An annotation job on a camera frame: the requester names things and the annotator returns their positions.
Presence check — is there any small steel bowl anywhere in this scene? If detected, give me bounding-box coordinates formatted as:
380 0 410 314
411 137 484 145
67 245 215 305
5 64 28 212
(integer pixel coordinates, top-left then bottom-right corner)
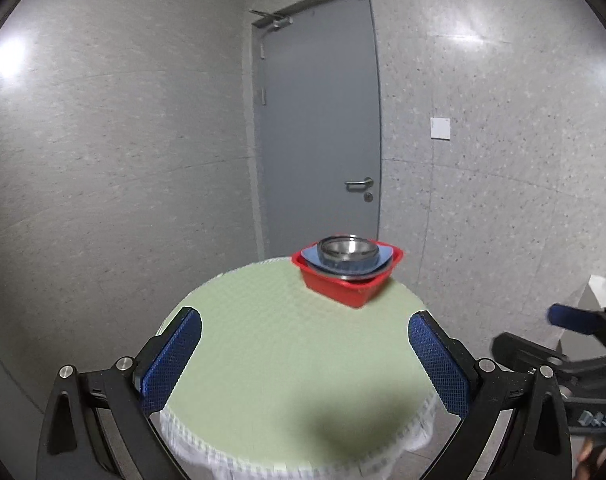
317 234 380 262

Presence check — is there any green checkered tablecloth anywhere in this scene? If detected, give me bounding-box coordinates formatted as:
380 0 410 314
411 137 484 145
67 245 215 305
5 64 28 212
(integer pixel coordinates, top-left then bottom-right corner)
160 258 436 479

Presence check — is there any white wall switch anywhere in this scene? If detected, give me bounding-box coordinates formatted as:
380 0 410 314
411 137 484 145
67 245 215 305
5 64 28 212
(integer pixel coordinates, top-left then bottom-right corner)
430 117 452 141

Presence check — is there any metal door handle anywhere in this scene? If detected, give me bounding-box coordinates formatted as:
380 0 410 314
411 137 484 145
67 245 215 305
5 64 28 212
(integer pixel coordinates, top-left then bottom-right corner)
345 177 374 193

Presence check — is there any person's right hand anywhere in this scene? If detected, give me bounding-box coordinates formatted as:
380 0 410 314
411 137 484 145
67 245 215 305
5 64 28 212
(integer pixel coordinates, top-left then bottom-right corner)
574 438 606 480

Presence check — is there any grey door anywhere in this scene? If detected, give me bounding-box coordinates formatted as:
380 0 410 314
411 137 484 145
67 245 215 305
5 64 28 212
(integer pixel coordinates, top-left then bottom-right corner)
252 0 382 258

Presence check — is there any red plastic basin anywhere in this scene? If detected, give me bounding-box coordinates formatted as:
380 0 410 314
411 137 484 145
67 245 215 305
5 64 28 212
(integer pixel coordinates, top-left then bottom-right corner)
291 242 405 309

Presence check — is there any medium steel bowl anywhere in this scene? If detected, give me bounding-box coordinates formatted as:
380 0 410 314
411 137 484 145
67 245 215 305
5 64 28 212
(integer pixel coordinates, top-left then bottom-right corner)
317 252 380 273

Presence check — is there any blue plastic plate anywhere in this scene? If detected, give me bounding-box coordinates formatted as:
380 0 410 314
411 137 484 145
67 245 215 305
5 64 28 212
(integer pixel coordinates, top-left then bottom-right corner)
302 242 393 270

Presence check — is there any grey cabinet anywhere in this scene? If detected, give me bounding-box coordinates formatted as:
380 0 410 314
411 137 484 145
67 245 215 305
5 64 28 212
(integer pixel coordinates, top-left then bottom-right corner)
558 274 606 361

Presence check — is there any steel bowl in basin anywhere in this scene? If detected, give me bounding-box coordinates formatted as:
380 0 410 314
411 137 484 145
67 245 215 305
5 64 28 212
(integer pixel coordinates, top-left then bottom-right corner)
312 266 388 282

